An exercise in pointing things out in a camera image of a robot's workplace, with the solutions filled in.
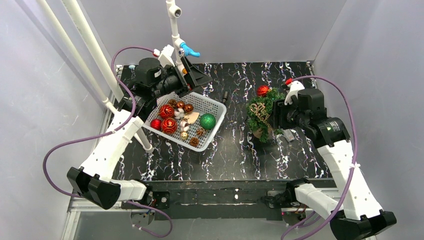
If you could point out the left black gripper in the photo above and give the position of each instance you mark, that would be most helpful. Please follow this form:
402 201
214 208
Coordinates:
185 78

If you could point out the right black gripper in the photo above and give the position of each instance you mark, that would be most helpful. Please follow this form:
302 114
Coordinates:
278 114

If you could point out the gold merry christmas sign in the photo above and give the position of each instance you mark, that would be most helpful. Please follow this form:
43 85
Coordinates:
260 111

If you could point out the small green christmas tree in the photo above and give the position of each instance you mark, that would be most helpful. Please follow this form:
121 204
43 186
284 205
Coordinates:
260 130

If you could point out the white cotton ornament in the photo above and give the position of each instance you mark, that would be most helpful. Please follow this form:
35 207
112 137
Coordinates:
179 113

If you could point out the red glitter ornament ball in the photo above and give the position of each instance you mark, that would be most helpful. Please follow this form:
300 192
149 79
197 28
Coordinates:
263 90

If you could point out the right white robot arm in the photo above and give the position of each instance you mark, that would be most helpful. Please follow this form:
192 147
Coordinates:
357 215

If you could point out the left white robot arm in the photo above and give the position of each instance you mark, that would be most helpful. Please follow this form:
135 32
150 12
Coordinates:
150 82

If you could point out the orange shiny ornament ball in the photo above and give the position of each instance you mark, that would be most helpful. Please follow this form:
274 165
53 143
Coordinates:
188 108

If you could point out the white plastic basket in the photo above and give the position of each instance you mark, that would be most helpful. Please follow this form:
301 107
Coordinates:
202 105

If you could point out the red patterned ornament ball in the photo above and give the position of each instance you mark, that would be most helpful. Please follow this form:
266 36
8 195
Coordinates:
166 111

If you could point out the wooden heart ornament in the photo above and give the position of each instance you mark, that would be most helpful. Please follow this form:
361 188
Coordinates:
191 117

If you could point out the blue pipe valve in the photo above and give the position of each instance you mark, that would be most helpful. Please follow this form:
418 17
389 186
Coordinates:
185 50

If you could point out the black cylindrical marker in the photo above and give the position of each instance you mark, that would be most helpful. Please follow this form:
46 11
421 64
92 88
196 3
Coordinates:
225 97

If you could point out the green glitter ornament ball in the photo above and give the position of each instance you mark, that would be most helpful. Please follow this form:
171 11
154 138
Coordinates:
207 121

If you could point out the red shiny ornament ball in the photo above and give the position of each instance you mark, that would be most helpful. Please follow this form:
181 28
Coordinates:
156 124

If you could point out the frosted pine cone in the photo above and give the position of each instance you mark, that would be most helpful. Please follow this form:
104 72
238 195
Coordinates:
200 131

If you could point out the gold ornament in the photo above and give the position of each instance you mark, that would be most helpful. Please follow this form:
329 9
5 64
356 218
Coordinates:
184 135

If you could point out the brown pine cone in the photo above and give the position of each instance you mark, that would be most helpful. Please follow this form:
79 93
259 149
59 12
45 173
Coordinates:
194 142

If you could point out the white pvc pipe stand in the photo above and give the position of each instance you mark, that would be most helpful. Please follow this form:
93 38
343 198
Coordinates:
174 12

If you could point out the thick white diagonal pole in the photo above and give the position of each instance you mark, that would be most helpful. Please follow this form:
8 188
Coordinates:
76 14

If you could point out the thin white diagonal pole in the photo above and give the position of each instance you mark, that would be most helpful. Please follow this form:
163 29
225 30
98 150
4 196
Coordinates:
76 56

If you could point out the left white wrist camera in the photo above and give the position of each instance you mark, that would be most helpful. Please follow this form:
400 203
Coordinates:
165 56

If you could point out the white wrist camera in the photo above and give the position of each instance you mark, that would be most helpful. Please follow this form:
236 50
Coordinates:
165 56
294 87

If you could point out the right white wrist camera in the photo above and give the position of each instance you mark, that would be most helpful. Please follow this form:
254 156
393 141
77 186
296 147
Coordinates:
294 87

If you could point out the aluminium frame rail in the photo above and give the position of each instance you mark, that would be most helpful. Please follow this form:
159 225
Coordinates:
92 180

